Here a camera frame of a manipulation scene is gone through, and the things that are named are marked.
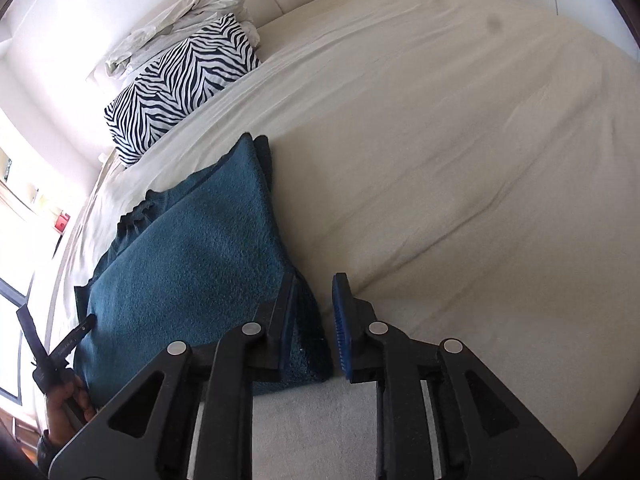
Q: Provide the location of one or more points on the bed with cream sheet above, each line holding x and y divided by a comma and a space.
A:
450, 160

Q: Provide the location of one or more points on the red box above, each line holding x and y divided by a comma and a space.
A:
61, 222

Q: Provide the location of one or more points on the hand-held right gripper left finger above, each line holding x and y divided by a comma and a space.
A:
286, 332

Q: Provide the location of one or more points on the teal knit sweater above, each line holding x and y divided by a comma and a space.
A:
200, 260

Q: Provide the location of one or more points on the white crumpled duvet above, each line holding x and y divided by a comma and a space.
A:
165, 30

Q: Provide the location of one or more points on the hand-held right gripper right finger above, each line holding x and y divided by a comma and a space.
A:
342, 320

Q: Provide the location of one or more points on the zebra print pillow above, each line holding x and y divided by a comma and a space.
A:
175, 85

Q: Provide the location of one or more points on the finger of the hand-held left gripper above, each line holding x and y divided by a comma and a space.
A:
30, 332
75, 336

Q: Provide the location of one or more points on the person's left hand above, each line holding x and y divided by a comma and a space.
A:
62, 417

